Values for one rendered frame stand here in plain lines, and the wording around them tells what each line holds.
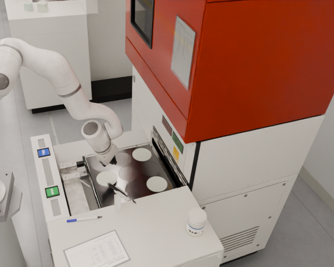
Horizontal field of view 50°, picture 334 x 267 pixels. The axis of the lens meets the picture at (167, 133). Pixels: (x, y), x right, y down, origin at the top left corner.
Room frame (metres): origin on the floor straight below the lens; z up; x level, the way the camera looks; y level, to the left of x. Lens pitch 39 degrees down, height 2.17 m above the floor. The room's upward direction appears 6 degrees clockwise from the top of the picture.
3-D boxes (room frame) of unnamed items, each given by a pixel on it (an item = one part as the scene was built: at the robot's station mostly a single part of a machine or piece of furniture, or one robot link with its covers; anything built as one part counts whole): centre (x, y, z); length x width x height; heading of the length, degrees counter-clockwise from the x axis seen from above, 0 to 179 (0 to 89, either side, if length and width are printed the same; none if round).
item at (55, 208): (1.10, 0.52, 0.89); 0.55 x 0.09 x 0.14; 26
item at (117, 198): (0.93, 0.16, 1.03); 0.06 x 0.04 x 0.13; 116
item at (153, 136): (1.31, -0.01, 0.89); 0.44 x 0.02 x 0.10; 26
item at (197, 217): (0.87, -0.15, 1.01); 0.07 x 0.07 x 0.10
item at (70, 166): (1.21, 0.47, 0.89); 0.08 x 0.03 x 0.03; 116
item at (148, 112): (1.47, 0.05, 1.02); 0.82 x 0.03 x 0.40; 26
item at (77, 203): (1.07, 0.40, 0.87); 0.36 x 0.08 x 0.03; 26
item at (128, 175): (1.20, 0.17, 0.90); 0.34 x 0.34 x 0.01; 26
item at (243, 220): (1.62, -0.25, 0.41); 0.82 x 0.71 x 0.82; 26
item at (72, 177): (1.14, 0.43, 0.89); 0.08 x 0.03 x 0.03; 116
